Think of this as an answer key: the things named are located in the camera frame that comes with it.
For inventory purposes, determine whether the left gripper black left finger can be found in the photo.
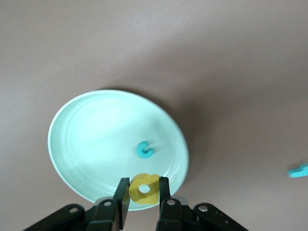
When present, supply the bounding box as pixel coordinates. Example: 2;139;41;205
24;177;131;231

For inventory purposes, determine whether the teal foam letter r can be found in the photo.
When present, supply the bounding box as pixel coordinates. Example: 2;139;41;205
287;163;308;179

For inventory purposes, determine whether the brown table cover sheet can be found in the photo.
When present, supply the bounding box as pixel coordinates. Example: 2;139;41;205
0;0;308;231

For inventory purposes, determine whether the teal foam letter c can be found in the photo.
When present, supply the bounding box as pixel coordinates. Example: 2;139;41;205
136;141;154;160

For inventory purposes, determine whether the light green plate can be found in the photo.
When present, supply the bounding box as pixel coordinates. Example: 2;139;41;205
47;90;190;212

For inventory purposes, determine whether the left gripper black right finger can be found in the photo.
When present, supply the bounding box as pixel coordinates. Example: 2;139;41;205
155;177;249;231

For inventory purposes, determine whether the yellow foam letter a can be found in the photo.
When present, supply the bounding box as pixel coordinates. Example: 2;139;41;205
128;173;160;206

